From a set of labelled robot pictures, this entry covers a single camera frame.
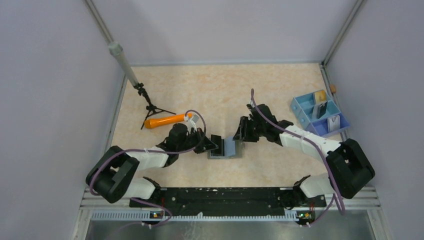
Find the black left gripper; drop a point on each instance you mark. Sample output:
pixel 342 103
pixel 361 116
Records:
pixel 208 145

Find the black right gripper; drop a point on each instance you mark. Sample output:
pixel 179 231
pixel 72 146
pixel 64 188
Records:
pixel 242 133

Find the black card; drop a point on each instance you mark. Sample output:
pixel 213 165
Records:
pixel 319 110
pixel 219 150

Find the grey leather card holder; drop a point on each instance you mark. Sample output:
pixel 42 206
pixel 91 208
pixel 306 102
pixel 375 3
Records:
pixel 232 149

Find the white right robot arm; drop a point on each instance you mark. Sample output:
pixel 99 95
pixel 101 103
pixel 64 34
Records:
pixel 348 168

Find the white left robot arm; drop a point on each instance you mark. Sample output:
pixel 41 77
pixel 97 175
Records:
pixel 112 177

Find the gold card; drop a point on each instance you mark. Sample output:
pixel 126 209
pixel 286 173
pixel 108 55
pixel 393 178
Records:
pixel 320 96

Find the white patterned card in box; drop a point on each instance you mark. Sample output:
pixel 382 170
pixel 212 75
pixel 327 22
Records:
pixel 334 123

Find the orange toy microphone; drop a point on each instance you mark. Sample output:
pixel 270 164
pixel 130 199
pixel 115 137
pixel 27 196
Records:
pixel 158 122

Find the blue compartment organizer box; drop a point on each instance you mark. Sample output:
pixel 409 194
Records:
pixel 302 107

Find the black tripod microphone stand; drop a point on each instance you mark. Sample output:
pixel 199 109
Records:
pixel 116 51

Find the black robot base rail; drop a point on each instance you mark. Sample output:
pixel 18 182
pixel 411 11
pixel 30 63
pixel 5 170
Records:
pixel 232 201

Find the small orange wall object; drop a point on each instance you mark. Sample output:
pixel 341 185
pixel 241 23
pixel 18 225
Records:
pixel 332 88

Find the white slotted cable duct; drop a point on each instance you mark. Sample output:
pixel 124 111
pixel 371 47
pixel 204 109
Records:
pixel 145 215

